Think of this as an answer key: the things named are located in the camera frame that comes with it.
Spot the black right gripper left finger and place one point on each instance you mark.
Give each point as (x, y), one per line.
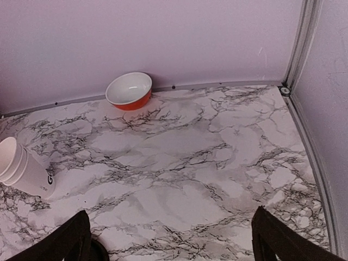
(71, 241)

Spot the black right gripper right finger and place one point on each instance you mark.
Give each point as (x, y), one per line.
(272, 240)

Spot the stacked white paper cups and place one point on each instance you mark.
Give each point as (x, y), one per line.
(21, 171)

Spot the orange white bowl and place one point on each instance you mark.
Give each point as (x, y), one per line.
(130, 91)

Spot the right corner aluminium post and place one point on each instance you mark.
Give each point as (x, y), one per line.
(308, 22)

